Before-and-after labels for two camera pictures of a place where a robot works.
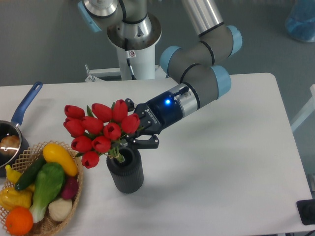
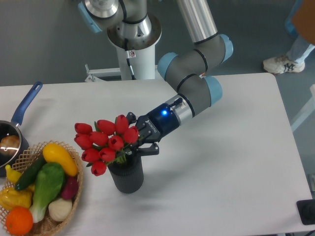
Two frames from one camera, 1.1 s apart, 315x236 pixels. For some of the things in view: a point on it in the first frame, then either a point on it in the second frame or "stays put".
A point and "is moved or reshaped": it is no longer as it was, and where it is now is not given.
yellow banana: [13, 176] stays put
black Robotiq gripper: [154, 116] → [160, 124]
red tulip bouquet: [98, 129] is moved or reshaped
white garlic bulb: [60, 209] stays put
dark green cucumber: [29, 174] stays put
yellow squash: [55, 153] stays put
